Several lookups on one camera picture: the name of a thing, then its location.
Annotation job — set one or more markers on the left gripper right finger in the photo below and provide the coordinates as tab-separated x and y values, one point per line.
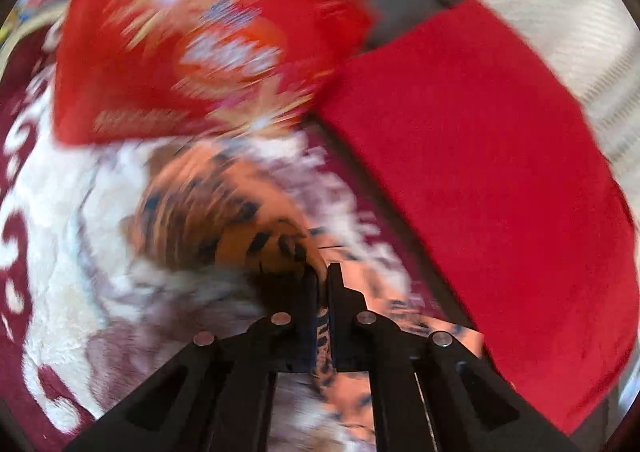
430	393

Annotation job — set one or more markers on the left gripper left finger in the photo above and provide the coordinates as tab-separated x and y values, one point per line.
216	394

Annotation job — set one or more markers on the orange black floral garment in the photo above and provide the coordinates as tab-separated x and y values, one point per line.
205	206

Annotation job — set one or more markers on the floral plush blanket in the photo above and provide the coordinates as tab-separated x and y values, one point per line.
83	320

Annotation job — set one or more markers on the red velvet blanket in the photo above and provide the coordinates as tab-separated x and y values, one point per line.
491	163

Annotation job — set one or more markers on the red gift box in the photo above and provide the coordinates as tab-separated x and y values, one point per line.
142	69

